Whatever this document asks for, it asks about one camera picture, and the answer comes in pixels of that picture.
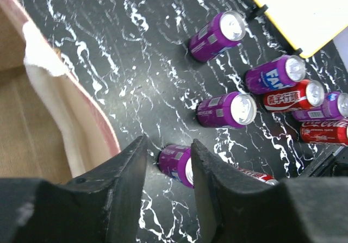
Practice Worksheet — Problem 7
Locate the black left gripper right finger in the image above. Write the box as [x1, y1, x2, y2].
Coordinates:
[191, 140, 347, 242]

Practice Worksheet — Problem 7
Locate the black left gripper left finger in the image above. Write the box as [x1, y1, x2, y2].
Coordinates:
[1, 136, 148, 242]

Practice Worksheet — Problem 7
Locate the purple fanta can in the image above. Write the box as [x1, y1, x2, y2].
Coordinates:
[196, 91, 257, 129]
[291, 91, 347, 121]
[189, 10, 246, 63]
[245, 55, 306, 95]
[158, 144, 194, 189]

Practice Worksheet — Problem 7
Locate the brown canvas tote bag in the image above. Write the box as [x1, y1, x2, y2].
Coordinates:
[1, 0, 121, 183]

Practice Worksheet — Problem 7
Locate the red cola can front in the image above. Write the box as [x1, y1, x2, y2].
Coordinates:
[237, 167, 279, 185]

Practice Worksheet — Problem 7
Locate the red cola can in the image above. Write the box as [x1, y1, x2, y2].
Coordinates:
[300, 120, 347, 147]
[237, 167, 279, 185]
[263, 79, 325, 112]

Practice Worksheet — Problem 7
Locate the red cola can far right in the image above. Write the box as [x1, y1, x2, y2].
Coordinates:
[300, 120, 347, 147]

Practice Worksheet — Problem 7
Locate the red cola can centre right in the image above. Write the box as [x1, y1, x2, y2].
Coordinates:
[263, 79, 325, 112]

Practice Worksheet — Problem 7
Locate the purple Fanta can back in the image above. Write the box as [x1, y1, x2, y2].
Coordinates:
[189, 10, 246, 63]

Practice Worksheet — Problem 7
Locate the yellow framed whiteboard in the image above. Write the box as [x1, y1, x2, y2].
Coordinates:
[253, 0, 347, 58]

